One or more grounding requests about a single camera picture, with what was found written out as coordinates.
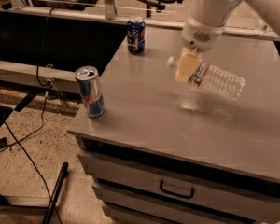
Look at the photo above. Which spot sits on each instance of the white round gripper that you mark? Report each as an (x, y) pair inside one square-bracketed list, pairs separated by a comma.
[(200, 36)]

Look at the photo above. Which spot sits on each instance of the clear plastic water bottle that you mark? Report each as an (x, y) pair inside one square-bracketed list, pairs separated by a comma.
[(213, 79)]

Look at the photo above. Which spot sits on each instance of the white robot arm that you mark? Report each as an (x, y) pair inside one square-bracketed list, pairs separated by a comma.
[(268, 10)]

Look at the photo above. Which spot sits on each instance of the blue Pepsi soda can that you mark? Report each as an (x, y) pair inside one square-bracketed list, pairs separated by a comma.
[(136, 35)]

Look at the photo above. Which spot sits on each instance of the grey drawer cabinet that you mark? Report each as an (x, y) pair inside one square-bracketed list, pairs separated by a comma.
[(157, 129)]

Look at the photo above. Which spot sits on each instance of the tall Red Bull can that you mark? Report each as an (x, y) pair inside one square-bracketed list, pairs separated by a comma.
[(91, 94)]

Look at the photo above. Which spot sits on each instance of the black desk panel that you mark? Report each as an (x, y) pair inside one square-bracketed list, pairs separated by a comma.
[(65, 43)]

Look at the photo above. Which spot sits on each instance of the black pole on floor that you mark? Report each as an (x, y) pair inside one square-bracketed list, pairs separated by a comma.
[(53, 199)]

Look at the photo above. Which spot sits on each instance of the grey metal post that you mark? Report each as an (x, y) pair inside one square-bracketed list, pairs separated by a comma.
[(110, 9)]

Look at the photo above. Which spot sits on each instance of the black drawer handle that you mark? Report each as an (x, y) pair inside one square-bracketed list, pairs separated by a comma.
[(183, 193)]

